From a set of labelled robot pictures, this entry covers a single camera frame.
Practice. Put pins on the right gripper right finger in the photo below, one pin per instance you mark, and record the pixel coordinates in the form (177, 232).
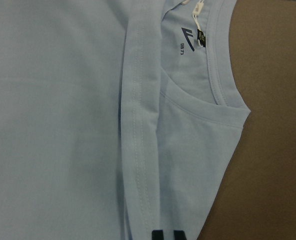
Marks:
(179, 235)

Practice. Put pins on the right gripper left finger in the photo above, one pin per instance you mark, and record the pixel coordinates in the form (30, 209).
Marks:
(157, 234)

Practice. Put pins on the light blue t-shirt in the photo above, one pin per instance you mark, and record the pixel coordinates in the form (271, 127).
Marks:
(116, 117)

